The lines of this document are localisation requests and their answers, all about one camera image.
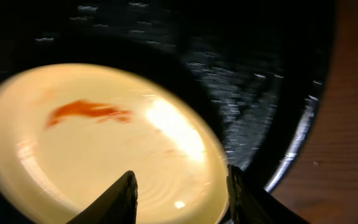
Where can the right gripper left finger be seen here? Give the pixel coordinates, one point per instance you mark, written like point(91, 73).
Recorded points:
point(117, 205)

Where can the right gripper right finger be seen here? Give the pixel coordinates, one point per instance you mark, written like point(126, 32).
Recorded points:
point(250, 204)

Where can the yellow plate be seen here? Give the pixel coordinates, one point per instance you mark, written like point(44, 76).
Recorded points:
point(69, 131)

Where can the round black serving tray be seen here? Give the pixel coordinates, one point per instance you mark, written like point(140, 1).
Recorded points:
point(254, 70)

